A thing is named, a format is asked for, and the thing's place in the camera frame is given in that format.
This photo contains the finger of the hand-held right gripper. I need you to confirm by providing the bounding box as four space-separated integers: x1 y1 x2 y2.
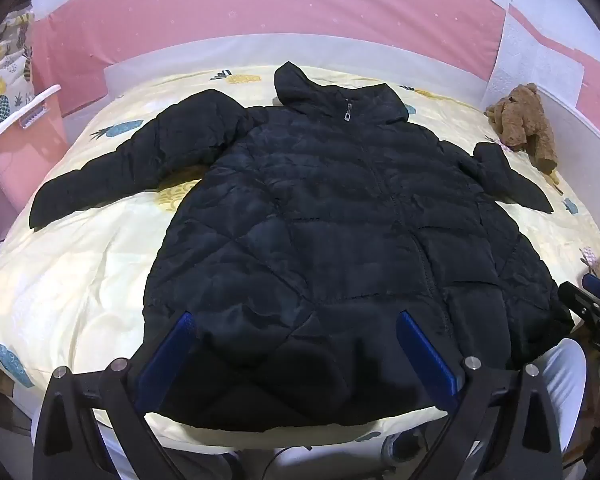
559 274 600 333

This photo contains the brown teddy bear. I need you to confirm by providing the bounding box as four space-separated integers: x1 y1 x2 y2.
484 83 561 175

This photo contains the white foam wall sheet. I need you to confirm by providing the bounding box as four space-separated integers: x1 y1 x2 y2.
482 4 587 111

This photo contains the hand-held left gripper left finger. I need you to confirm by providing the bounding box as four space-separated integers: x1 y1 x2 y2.
31 310 198 480

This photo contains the black puffer jacket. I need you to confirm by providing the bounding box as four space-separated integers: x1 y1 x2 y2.
29 61 576 433

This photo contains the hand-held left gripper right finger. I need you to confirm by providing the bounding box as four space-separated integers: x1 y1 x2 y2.
396 310 565 480

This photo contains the yellow pineapple print bed sheet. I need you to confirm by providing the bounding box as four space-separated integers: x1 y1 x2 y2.
0 62 600 453

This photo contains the pineapple print fabric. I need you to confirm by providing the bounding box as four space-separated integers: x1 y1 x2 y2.
0 9 36 142

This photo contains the person's white trouser leg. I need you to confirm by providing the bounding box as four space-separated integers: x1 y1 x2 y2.
524 337 589 467

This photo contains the pink tub with white rim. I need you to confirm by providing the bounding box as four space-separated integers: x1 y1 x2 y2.
0 84 72 243

